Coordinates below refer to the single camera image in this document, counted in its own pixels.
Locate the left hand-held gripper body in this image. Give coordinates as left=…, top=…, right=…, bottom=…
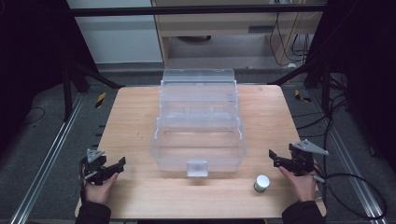
left=81, top=148, right=120, bottom=187

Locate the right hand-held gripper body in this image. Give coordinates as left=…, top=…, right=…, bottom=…
left=281, top=139, right=330, bottom=177

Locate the small white lidded jar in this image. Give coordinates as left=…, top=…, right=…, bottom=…
left=253, top=174, right=271, bottom=194

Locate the clear plastic storage box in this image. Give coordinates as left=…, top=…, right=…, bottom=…
left=148, top=68, right=248, bottom=178

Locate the person's left hand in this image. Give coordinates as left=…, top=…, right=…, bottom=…
left=83, top=172, right=120, bottom=205

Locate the person's right hand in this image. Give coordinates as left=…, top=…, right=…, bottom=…
left=277, top=165, right=318, bottom=203

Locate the yellow black striped tape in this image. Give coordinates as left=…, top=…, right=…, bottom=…
left=293, top=89, right=312, bottom=104
left=94, top=91, right=107, bottom=109

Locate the black metal stand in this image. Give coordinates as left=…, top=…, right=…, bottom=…
left=268, top=59, right=332, bottom=117
left=61, top=59, right=125, bottom=122

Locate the white cabinet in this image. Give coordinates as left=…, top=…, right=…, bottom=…
left=66, top=0, right=163, bottom=64

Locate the black horizontal bar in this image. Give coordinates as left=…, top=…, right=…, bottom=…
left=66, top=4, right=328, bottom=18

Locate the aluminium floor rail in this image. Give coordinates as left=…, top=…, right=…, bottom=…
left=311, top=90, right=390, bottom=224
left=8, top=92, right=86, bottom=224

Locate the black cable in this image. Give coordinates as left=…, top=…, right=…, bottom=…
left=313, top=167, right=389, bottom=220

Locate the bundle of black cables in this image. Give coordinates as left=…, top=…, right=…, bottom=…
left=268, top=12, right=316, bottom=67

